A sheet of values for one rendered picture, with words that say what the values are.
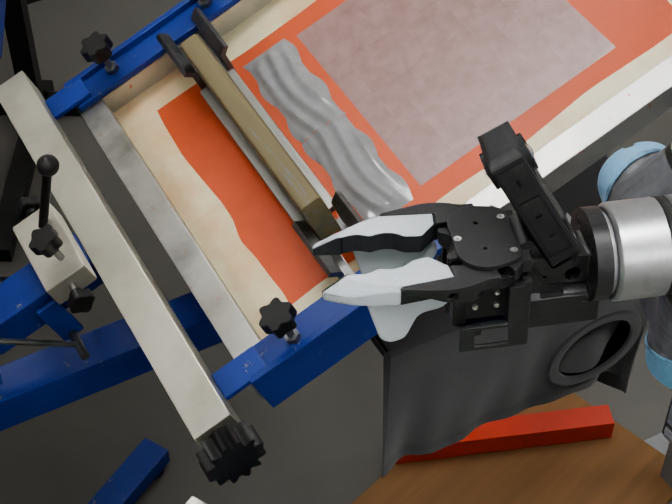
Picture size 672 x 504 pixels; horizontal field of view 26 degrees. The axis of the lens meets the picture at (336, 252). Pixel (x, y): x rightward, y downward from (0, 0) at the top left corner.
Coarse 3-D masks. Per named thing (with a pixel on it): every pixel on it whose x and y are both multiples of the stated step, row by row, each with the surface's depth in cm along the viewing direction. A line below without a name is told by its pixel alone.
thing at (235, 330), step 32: (256, 0) 206; (224, 32) 207; (160, 64) 205; (128, 96) 206; (640, 96) 173; (96, 128) 201; (576, 128) 174; (608, 128) 172; (640, 128) 174; (128, 160) 196; (544, 160) 173; (576, 160) 172; (160, 192) 191; (480, 192) 174; (160, 224) 188; (192, 256) 184; (192, 288) 181; (224, 288) 179; (224, 320) 177
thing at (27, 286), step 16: (16, 272) 185; (32, 272) 184; (96, 272) 184; (0, 288) 185; (16, 288) 184; (32, 288) 183; (0, 304) 184; (16, 304) 183; (32, 304) 182; (64, 304) 185; (0, 320) 182; (16, 320) 183; (32, 320) 184; (0, 336) 183; (16, 336) 185; (0, 352) 185
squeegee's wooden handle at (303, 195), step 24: (192, 48) 193; (216, 72) 189; (216, 96) 187; (240, 96) 185; (240, 120) 183; (264, 144) 180; (288, 168) 176; (288, 192) 175; (312, 192) 173; (312, 216) 174
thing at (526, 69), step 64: (512, 0) 192; (576, 0) 188; (640, 0) 185; (448, 64) 190; (512, 64) 186; (576, 64) 183; (384, 128) 188; (448, 128) 185; (256, 192) 190; (448, 192) 179; (256, 256) 185
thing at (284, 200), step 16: (240, 80) 196; (208, 96) 196; (224, 112) 194; (272, 128) 189; (240, 144) 190; (288, 144) 187; (256, 160) 187; (272, 176) 185; (272, 192) 184; (320, 192) 181; (288, 208) 182
